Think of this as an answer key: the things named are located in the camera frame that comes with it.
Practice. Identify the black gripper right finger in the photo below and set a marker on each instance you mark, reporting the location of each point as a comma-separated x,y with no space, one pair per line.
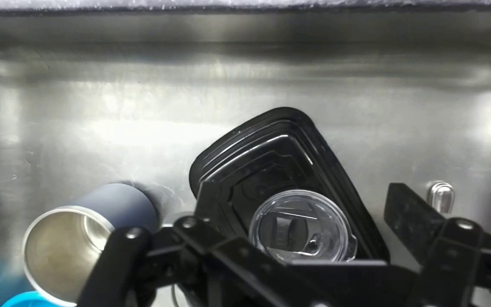
413,219

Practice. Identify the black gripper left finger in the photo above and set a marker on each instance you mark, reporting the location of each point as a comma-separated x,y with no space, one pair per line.
205,250

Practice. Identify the clear plastic tumbler lid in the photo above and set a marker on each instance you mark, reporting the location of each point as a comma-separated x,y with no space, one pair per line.
314,210

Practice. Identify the black cup in sink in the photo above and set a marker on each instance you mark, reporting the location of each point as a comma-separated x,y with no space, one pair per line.
280,154

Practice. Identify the stainless steel sink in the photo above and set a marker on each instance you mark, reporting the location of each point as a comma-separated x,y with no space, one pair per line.
143,113

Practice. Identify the thin steel utensil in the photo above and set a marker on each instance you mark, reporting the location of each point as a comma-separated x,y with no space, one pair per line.
440,197

